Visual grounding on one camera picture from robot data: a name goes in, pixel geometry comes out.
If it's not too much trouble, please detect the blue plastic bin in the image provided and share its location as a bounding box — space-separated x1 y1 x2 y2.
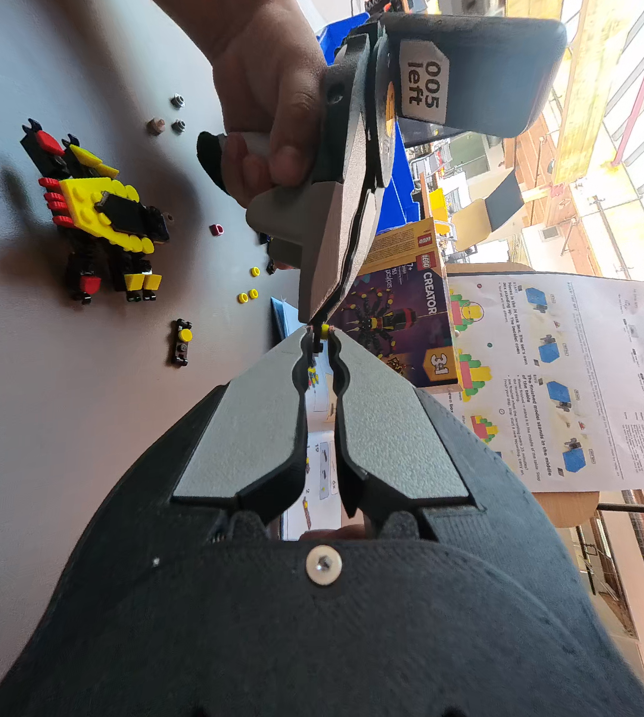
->
316 11 420 225

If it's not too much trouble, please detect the tan and black chair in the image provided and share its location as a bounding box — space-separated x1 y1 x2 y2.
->
451 171 525 253

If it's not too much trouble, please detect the purple toy set box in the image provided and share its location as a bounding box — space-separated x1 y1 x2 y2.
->
327 217 463 393

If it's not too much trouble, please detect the person's left hand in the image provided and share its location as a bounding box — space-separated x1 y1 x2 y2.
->
212 11 329 209

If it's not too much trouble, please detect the black brick plate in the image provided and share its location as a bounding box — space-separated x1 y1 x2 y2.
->
172 318 194 367

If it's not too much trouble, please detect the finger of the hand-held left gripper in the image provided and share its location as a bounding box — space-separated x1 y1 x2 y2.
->
324 189 385 324
298 181 373 324

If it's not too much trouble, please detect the printed instruction poster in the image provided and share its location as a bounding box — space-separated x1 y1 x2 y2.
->
434 271 644 494

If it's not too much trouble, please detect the person's left forearm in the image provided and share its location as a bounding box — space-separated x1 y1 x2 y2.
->
153 0 303 59

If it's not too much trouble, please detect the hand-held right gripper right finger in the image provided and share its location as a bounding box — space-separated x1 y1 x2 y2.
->
327 329 469 534

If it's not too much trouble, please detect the yellow black toy brick model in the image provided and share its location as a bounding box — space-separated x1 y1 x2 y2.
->
19 118 171 306

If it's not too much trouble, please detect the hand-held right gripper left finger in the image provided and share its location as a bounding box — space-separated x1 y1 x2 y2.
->
172 326 318 525

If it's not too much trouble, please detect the open instruction booklet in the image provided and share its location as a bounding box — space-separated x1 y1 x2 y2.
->
270 296 345 541

